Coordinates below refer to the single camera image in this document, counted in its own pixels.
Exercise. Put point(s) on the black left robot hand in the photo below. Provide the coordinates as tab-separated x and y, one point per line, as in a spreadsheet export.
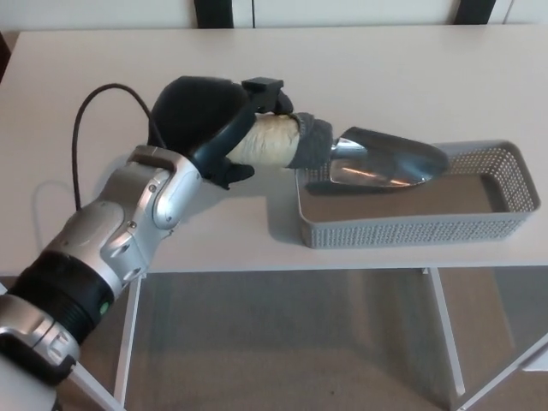
188	115

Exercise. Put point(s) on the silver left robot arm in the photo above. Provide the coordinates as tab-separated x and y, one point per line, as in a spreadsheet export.
111	231

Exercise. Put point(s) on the white desk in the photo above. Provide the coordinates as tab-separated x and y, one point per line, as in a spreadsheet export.
385	77

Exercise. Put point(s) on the black chair back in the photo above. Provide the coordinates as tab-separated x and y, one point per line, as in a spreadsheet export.
473	10
214	13

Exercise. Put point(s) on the white cabinet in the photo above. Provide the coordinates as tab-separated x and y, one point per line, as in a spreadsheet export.
342	9

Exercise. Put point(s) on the dark brown furniture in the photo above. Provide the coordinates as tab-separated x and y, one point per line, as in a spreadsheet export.
3	55

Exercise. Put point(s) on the grey perforated plastic basket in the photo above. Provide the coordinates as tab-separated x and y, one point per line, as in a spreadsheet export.
406	233

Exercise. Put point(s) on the white paper sheet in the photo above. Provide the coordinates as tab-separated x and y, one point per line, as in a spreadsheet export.
537	361

